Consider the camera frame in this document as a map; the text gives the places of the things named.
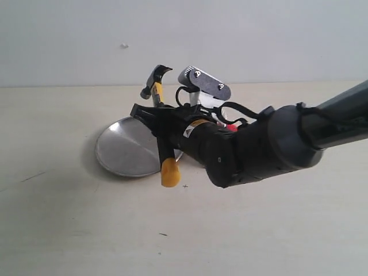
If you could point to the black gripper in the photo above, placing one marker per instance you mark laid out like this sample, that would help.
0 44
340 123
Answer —
193 132

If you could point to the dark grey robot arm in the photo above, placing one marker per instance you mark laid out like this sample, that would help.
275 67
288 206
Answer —
266 144

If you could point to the round stainless steel plate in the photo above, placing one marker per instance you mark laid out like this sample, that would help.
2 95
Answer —
127 148

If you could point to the black and yellow claw hammer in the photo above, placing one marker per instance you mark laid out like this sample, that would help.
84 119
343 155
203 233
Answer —
169 170

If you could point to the red dome push button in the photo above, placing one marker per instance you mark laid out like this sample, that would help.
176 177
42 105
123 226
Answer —
230 127

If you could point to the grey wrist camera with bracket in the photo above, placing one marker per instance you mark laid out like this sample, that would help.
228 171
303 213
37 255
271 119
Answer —
205 89

